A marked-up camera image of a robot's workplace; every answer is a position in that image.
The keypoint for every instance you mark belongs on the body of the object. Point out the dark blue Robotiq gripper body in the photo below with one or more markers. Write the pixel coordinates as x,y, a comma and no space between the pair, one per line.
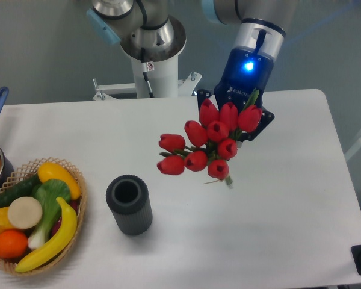
250,62

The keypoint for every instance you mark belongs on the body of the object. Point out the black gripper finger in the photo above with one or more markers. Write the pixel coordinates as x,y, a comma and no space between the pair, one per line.
204,94
260,126

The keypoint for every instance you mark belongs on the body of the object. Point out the red tulip bouquet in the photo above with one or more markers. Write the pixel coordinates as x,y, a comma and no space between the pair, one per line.
213,139

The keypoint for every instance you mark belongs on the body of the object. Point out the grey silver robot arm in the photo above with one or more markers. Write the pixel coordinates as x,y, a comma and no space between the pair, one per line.
153,40

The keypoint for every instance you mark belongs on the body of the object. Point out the dark grey ribbed vase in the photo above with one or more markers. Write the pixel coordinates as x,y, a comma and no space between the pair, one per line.
127,196

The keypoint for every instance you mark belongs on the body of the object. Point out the red fruit in basket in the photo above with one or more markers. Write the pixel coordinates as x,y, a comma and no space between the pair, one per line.
75,205

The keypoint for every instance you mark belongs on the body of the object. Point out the yellow squash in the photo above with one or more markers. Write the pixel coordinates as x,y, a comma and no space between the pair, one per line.
50,170

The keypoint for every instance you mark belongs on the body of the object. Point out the green bok choy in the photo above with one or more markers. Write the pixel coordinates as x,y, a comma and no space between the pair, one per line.
46,194

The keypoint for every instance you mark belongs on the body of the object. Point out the yellow banana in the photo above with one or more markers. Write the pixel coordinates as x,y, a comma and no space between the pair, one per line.
56,244

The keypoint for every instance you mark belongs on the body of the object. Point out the green cucumber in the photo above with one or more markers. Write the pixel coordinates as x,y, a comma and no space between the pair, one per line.
21,189

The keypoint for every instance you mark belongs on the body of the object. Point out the beige round slice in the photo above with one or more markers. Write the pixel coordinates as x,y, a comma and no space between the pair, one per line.
25,212

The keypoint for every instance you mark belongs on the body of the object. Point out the orange fruit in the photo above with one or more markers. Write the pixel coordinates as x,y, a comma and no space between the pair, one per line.
13,244

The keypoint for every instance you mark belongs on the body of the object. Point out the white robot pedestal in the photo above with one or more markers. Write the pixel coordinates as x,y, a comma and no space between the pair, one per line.
151,80

